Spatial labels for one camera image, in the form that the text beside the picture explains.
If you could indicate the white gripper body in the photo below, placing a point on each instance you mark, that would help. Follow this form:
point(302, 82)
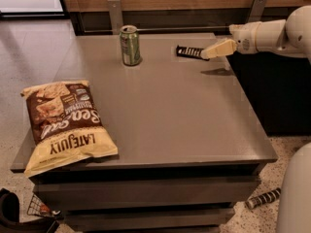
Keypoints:
point(243, 40)

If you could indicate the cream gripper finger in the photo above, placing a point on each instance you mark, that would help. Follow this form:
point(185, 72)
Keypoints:
point(223, 47)

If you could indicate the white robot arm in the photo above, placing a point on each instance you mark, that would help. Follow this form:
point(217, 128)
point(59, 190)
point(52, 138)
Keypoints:
point(284, 46)

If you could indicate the brown Late July chip bag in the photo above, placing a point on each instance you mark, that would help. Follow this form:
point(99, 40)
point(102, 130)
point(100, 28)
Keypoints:
point(66, 126)

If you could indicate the green soda can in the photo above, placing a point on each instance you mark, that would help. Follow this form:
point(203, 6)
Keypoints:
point(130, 50)

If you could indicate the grey drawer cabinet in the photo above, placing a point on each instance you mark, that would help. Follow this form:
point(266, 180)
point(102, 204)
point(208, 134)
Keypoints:
point(190, 145)

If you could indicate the striped cylinder on floor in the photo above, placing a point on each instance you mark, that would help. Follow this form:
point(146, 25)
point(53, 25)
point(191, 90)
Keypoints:
point(265, 198)

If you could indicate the right metal bracket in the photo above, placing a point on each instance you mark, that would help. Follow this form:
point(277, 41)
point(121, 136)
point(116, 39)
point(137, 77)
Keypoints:
point(256, 10)

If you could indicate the metal bracket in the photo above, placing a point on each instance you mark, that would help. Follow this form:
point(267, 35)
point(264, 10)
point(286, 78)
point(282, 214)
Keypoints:
point(256, 10)
point(115, 14)

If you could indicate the wooden wall counter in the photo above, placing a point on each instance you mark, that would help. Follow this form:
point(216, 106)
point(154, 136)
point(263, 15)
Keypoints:
point(92, 16)

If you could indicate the left metal bracket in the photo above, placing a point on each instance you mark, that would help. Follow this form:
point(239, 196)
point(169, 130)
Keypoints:
point(115, 14)

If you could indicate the black wire basket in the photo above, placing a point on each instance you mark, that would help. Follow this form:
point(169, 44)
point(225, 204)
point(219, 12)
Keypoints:
point(38, 208)

